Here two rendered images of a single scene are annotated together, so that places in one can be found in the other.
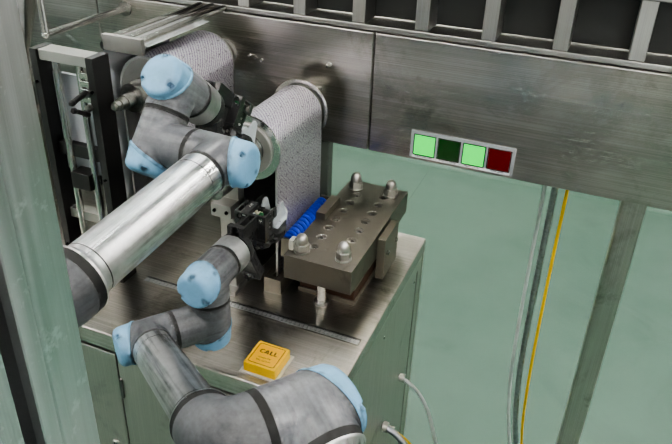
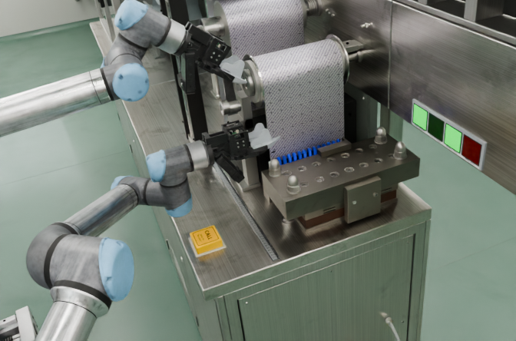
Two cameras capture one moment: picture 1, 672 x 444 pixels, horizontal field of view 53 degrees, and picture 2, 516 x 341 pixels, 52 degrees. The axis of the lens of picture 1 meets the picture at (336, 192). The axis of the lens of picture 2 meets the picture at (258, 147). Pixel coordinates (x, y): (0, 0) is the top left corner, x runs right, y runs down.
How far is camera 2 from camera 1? 0.94 m
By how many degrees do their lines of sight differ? 43
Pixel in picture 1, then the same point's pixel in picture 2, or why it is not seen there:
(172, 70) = (124, 10)
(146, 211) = (31, 97)
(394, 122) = (403, 88)
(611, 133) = not seen: outside the picture
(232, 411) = (41, 239)
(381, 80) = (395, 46)
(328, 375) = (102, 247)
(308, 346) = (243, 244)
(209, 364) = (180, 226)
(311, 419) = (67, 267)
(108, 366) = not seen: hidden behind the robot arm
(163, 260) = not seen: hidden behind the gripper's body
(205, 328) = (162, 197)
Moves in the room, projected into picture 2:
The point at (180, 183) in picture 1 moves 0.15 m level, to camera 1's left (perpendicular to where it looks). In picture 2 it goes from (67, 85) to (38, 69)
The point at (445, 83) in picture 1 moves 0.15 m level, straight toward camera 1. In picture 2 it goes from (435, 59) to (388, 79)
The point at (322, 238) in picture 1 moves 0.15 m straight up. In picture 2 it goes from (303, 170) to (300, 121)
